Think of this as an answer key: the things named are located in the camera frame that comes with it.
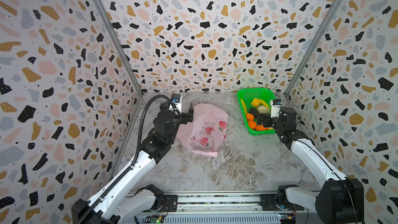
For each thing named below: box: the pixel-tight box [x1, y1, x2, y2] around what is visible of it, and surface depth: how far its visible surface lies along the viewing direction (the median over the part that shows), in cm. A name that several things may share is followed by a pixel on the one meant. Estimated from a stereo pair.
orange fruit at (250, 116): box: [246, 113, 255, 121], surface depth 102 cm
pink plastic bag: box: [177, 103, 229, 158], surface depth 96 cm
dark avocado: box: [248, 107, 259, 119], surface depth 108 cm
